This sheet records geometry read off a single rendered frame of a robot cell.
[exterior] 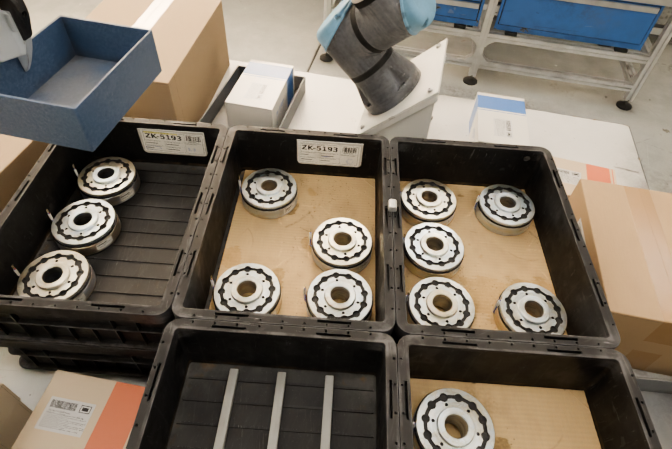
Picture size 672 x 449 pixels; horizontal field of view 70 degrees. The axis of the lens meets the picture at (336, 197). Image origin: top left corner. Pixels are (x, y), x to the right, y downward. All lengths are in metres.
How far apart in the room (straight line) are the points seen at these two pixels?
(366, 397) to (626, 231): 0.56
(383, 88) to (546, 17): 1.73
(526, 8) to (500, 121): 1.49
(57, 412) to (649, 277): 0.94
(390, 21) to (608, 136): 0.76
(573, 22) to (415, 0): 1.85
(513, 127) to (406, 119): 0.29
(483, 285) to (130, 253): 0.60
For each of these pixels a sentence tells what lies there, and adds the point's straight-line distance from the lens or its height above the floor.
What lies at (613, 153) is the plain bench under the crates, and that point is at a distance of 1.45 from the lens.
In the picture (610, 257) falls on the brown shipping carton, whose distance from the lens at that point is 0.95.
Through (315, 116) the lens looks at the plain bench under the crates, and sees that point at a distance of 1.32.
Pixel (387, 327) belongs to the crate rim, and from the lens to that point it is 0.66.
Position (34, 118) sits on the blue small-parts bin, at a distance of 0.72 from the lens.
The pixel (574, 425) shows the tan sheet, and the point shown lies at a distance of 0.80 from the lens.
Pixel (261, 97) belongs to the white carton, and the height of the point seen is 0.79.
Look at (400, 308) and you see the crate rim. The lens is 0.67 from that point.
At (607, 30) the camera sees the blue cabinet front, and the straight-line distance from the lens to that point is 2.81.
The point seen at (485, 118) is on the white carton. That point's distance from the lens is 1.25.
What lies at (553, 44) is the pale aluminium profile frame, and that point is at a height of 0.30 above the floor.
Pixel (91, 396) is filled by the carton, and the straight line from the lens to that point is 0.84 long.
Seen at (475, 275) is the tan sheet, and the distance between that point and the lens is 0.86.
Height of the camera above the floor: 1.51
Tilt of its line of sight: 47 degrees down
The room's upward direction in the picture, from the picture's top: 4 degrees clockwise
